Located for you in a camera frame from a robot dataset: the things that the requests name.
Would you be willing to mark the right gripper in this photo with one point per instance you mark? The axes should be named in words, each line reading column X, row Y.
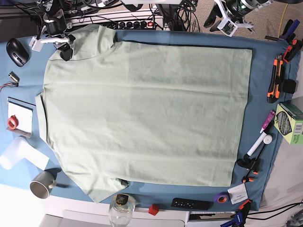
column 52, row 32

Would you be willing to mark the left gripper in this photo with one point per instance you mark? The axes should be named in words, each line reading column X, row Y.
column 232, row 14

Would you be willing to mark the light green T-shirt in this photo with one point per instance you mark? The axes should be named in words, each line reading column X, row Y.
column 120, row 112

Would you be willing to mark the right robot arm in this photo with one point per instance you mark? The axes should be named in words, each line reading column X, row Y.
column 53, row 10

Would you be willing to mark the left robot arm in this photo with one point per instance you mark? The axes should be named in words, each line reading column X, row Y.
column 258, row 4

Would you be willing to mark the black computer mouse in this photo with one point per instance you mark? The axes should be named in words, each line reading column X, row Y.
column 17, row 52

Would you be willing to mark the small battery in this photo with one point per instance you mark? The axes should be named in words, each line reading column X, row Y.
column 14, row 77

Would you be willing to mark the black power strip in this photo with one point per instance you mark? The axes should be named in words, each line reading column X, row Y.
column 133, row 25

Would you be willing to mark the white notepad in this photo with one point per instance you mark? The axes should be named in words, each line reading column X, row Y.
column 24, row 113

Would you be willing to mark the blue orange clamp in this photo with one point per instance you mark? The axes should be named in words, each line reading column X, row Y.
column 294, row 45

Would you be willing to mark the red tape roll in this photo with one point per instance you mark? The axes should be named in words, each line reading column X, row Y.
column 12, row 122

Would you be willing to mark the orange black utility knife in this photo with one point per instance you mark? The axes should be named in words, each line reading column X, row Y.
column 277, row 79

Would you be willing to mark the black square box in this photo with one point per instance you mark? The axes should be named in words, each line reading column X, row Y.
column 289, row 86

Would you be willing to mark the purple tube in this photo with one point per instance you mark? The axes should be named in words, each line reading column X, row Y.
column 268, row 120

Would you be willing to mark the blue table cloth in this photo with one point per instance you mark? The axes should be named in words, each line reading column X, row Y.
column 32, row 75

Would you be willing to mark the green cardboard box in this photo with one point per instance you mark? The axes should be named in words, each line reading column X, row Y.
column 289, row 122

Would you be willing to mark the grey mug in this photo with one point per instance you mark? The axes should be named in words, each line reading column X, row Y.
column 42, row 185

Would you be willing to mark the white marker pen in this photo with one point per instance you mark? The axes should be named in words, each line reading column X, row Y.
column 260, row 139

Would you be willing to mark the white round cap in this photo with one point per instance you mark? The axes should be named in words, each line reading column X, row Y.
column 267, row 139

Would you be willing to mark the black orange clamp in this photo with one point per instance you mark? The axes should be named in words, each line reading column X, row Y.
column 252, row 165

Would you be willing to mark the clear glass jar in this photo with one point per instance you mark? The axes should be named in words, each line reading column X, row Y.
column 121, row 210

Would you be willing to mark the red cube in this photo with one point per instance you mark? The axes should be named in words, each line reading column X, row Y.
column 153, row 210

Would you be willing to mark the white paper card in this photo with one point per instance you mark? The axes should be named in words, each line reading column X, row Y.
column 238, row 193

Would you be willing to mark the purple tape roll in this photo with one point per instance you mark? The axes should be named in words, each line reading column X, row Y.
column 222, row 197

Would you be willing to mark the black remote control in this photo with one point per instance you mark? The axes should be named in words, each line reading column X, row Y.
column 191, row 204

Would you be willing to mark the blue black clamp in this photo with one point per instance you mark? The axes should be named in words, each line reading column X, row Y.
column 239, row 218

